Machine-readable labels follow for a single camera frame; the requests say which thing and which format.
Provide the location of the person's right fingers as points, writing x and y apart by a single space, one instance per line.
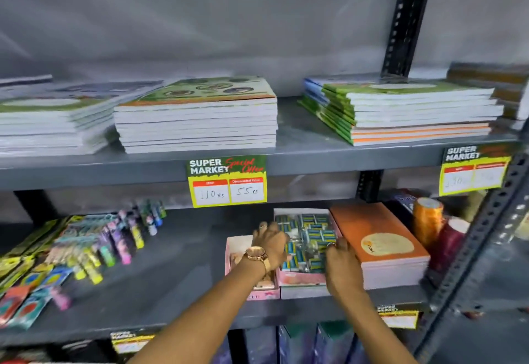
338 244

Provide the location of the stack of green orange notebooks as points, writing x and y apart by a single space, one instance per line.
198 120

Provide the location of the pink box of erasers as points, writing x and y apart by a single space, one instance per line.
297 278

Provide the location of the gold wristwatch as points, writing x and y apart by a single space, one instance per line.
257 255

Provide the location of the stack of brown notebooks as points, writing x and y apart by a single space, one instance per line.
496 83

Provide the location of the pile of colourful pen packets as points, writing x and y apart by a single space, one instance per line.
37 268

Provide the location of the row of small glitter bottles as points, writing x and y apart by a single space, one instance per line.
128 231

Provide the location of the person's right forearm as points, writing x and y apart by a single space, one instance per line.
372 326

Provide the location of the stack of grey green notebooks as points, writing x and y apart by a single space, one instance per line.
49 124

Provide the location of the stack of orange cover notebooks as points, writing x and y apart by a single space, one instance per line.
380 240

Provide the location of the red ribbon spool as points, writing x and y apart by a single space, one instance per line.
450 244

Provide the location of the person's right hand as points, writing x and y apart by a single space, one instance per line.
342 266

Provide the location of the orange ribbon spool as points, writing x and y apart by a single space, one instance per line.
427 221

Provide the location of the stack of green blue notebooks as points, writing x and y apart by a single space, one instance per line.
413 111

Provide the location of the dark blue box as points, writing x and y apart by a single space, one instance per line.
403 202

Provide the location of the person's left forearm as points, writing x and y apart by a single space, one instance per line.
206 314

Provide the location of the small pink cardboard box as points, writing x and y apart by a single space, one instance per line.
237 248

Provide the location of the person's left fingers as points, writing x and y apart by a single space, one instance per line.
276 230

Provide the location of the green yellow price label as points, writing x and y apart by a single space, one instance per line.
227 182
130 342
473 169
399 316

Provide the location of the blue purple box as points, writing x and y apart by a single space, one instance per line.
332 343
259 347
297 345

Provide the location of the heap of blue green erasers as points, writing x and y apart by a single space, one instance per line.
310 235

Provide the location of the grey metal shelf rack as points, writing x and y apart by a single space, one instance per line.
306 145

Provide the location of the person's left hand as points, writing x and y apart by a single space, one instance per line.
270 244

